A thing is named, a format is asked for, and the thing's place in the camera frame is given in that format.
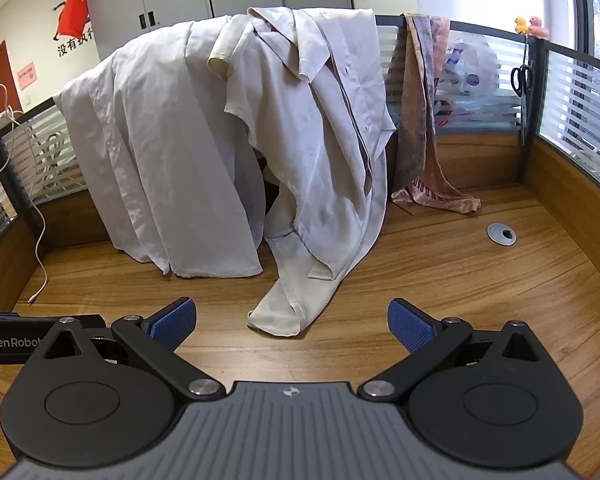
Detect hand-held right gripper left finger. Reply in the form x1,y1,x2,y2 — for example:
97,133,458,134
25,297,227,404

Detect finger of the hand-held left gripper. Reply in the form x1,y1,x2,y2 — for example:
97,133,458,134
55,314,107,331

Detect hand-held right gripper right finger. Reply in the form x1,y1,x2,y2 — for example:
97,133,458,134
356,298,557,404

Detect cream shirt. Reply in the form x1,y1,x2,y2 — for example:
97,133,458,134
207,6,341,337

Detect white shirt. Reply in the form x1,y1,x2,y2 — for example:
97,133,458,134
54,15,266,278

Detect pale shirt with grey placket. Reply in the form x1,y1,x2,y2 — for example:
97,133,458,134
247,6,398,281

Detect pink patterned scarf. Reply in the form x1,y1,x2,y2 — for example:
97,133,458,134
390,12,482,217

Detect black scissors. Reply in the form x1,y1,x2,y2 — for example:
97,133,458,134
510,62,535,147

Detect pink paper notice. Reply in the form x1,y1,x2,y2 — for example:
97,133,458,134
17,61,39,92

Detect clear plastic bag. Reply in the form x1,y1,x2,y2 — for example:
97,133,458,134
434,35,523,128

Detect orange door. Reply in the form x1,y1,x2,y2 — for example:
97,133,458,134
0,41,24,128

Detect red flag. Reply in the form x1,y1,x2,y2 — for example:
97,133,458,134
60,0,97,34

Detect white cable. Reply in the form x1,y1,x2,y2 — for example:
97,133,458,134
0,81,49,307

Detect silver desk cable grommet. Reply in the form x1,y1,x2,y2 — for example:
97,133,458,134
486,222,518,247

